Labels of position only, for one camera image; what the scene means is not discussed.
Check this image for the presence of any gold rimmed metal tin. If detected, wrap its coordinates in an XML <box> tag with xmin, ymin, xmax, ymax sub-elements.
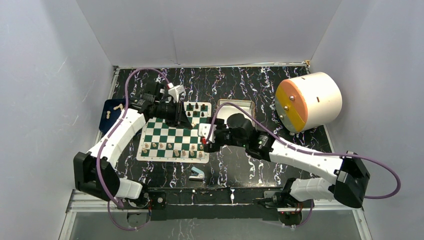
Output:
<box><xmin>216</xmin><ymin>99</ymin><xmax>256</xmax><ymax>127</ymax></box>

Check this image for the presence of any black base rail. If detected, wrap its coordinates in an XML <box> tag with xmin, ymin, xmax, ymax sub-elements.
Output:
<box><xmin>117</xmin><ymin>187</ymin><xmax>314</xmax><ymax>223</ymax></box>

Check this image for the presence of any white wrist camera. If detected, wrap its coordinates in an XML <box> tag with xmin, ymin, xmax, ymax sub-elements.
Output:
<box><xmin>167</xmin><ymin>83</ymin><xmax>185</xmax><ymax>103</ymax></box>
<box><xmin>198</xmin><ymin>123</ymin><xmax>211</xmax><ymax>138</ymax></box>

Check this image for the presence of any light wooden king piece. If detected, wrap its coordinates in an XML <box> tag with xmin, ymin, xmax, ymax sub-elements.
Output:
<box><xmin>173</xmin><ymin>149</ymin><xmax>180</xmax><ymax>157</ymax></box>

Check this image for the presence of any dark blue tray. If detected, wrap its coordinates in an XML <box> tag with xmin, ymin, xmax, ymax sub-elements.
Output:
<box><xmin>98</xmin><ymin>98</ymin><xmax>126</xmax><ymax>135</ymax></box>

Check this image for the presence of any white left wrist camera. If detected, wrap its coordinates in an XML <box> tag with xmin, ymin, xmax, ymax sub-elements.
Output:
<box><xmin>167</xmin><ymin>83</ymin><xmax>185</xmax><ymax>103</ymax></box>

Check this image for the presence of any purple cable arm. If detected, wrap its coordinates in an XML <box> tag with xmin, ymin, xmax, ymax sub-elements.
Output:
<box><xmin>205</xmin><ymin>101</ymin><xmax>402</xmax><ymax>228</ymax></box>
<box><xmin>96</xmin><ymin>67</ymin><xmax>173</xmax><ymax>232</ymax></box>

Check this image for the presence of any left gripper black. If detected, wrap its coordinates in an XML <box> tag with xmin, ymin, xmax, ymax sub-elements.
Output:
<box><xmin>154</xmin><ymin>99</ymin><xmax>193</xmax><ymax>130</ymax></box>

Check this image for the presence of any light blue white stapler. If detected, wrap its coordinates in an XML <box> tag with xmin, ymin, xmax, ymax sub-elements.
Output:
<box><xmin>189</xmin><ymin>166</ymin><xmax>205</xmax><ymax>181</ymax></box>

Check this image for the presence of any green white chess board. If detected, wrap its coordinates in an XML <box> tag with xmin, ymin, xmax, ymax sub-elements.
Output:
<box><xmin>136</xmin><ymin>102</ymin><xmax>212</xmax><ymax>164</ymax></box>

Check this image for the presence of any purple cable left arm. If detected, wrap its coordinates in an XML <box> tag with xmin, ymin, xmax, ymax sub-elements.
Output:
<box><xmin>96</xmin><ymin>67</ymin><xmax>173</xmax><ymax>232</ymax></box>

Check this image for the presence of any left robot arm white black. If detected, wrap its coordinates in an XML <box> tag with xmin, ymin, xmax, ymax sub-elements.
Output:
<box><xmin>73</xmin><ymin>83</ymin><xmax>193</xmax><ymax>208</ymax></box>

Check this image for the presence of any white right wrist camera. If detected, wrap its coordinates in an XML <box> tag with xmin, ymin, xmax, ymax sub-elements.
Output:
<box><xmin>198</xmin><ymin>123</ymin><xmax>211</xmax><ymax>138</ymax></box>

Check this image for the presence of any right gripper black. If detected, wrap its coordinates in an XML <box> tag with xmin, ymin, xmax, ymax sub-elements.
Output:
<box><xmin>203</xmin><ymin>117</ymin><xmax>247</xmax><ymax>154</ymax></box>

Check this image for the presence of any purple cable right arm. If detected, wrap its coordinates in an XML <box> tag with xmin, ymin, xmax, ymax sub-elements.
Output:
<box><xmin>205</xmin><ymin>101</ymin><xmax>402</xmax><ymax>228</ymax></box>

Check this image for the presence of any white cylinder orange yellow face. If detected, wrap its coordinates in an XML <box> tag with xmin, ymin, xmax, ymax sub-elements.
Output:
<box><xmin>275</xmin><ymin>72</ymin><xmax>343</xmax><ymax>133</ymax></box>

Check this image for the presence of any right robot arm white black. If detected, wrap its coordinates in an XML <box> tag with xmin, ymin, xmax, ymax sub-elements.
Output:
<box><xmin>198</xmin><ymin>113</ymin><xmax>370</xmax><ymax>209</ymax></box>

